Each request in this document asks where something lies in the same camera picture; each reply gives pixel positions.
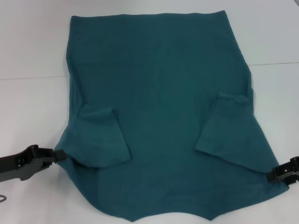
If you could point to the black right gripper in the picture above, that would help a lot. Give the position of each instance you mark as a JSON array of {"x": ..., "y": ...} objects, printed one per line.
[{"x": 294, "y": 171}]

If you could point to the teal blue t-shirt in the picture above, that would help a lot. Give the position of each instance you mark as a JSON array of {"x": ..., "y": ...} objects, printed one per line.
[{"x": 163, "y": 93}]

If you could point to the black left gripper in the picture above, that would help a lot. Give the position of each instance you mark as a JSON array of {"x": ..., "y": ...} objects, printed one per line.
[{"x": 18, "y": 166}]

